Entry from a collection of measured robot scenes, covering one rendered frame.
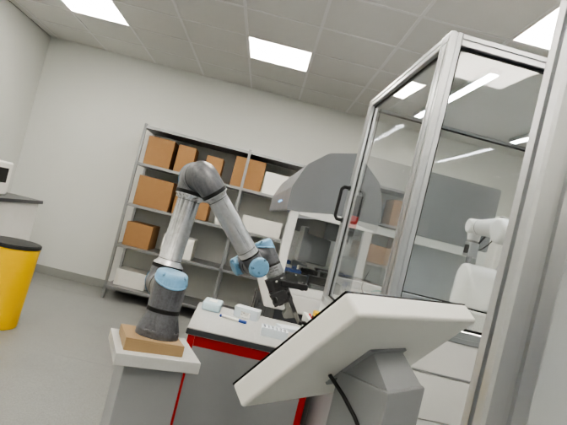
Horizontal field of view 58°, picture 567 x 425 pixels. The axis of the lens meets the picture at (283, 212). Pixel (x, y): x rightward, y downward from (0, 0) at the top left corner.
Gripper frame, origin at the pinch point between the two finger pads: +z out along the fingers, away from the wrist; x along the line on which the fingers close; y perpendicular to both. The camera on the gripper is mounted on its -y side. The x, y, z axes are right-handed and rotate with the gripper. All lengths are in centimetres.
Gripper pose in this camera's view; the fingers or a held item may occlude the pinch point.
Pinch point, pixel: (298, 319)
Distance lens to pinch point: 214.0
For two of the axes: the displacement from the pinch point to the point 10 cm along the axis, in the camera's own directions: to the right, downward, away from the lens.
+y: -9.3, 3.6, -0.8
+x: 0.8, 0.0, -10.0
